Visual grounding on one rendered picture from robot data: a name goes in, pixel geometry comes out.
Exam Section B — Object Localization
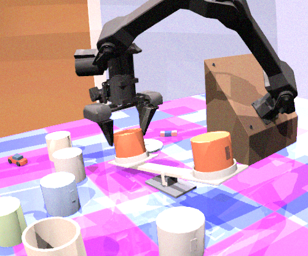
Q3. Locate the dark grey cylinder with white top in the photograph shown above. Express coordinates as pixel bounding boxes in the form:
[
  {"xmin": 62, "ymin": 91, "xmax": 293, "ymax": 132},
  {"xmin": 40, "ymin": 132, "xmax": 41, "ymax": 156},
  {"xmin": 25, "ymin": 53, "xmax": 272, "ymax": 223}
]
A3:
[{"xmin": 40, "ymin": 172, "xmax": 81, "ymax": 217}]

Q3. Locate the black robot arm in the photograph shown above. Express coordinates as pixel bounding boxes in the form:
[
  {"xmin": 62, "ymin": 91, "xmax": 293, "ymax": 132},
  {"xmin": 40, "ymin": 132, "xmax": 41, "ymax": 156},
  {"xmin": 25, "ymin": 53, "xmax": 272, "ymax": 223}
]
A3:
[{"xmin": 74, "ymin": 0, "xmax": 298, "ymax": 125}]

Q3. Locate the small orange toy car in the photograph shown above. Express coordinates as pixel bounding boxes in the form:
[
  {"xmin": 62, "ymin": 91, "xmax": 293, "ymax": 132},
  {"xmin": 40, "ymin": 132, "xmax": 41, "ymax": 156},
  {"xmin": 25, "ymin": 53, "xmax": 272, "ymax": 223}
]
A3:
[{"xmin": 8, "ymin": 154, "xmax": 28, "ymax": 167}]

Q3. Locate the orange cylinder with cream top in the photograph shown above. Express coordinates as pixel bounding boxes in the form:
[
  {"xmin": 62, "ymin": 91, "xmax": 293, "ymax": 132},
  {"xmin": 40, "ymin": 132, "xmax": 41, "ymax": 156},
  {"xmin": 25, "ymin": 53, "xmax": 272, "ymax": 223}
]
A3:
[{"xmin": 190, "ymin": 131, "xmax": 234, "ymax": 173}]

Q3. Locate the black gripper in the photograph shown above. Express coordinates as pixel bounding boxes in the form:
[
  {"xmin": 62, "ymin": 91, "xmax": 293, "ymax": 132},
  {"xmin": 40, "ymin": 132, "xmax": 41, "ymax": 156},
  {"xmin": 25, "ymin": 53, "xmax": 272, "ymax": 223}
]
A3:
[{"xmin": 83, "ymin": 74, "xmax": 163, "ymax": 146}]

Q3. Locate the white balance beam with round pans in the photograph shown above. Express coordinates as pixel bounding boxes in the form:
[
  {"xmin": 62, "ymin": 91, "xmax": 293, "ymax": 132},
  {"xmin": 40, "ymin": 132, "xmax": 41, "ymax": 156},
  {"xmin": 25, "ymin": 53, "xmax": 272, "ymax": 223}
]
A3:
[{"xmin": 108, "ymin": 149, "xmax": 249, "ymax": 198}]

